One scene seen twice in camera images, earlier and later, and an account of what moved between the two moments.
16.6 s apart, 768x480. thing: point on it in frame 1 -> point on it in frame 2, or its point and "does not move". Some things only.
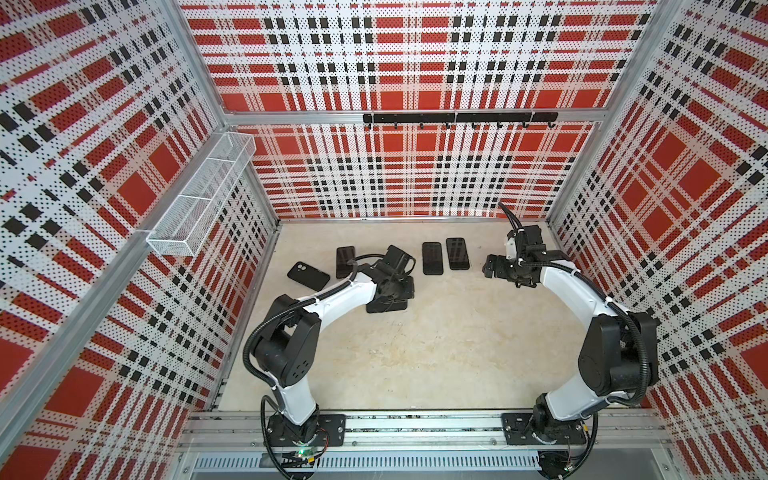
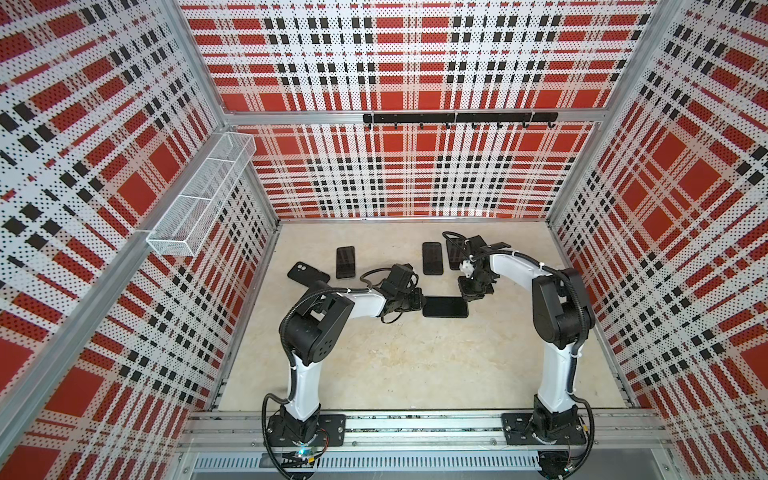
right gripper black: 499,271 -> 469,297
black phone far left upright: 343,255 does not move
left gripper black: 409,292 -> 418,304
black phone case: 308,275 does not move
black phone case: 432,258 does not move
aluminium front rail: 231,429 does not move
